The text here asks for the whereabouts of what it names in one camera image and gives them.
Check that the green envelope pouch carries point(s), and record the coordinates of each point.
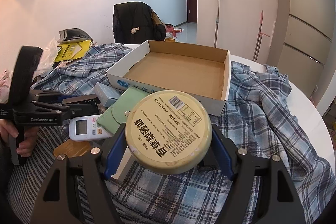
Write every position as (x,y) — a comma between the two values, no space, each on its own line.
(118,113)

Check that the beige refrigerator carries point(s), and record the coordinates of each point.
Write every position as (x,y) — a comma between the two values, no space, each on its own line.
(307,42)

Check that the white remote control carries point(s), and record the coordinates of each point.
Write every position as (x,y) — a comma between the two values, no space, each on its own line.
(87,129)

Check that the red broom handle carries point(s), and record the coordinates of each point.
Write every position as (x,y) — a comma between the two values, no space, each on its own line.
(259,38)

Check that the light blue small box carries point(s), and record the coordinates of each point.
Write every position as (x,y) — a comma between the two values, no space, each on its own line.
(106,94)

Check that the cardboard tray box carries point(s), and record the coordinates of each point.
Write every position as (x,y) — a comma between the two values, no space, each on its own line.
(201,71)

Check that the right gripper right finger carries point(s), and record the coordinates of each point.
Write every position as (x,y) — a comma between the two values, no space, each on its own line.
(224,151)

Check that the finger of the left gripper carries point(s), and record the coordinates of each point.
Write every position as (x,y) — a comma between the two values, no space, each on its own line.
(79,110)
(54,97)

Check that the yellow package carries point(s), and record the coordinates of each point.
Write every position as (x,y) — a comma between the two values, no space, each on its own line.
(72,51)

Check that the black rectangular box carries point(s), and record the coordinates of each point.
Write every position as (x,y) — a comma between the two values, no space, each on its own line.
(91,99)

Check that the white plastic bag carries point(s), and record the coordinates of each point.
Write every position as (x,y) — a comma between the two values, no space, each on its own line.
(47,59)

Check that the black jacket on chair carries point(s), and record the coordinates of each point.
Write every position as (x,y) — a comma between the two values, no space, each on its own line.
(135,23)

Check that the grey mop pole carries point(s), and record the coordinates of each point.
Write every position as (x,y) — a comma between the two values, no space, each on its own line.
(217,24)

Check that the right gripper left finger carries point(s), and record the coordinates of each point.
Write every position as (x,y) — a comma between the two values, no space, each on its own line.
(113,150)

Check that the grey bag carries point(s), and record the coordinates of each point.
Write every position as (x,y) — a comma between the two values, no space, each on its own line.
(73,35)

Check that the blue plaid cloth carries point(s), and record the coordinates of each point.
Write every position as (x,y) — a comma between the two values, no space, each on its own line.
(257,118)

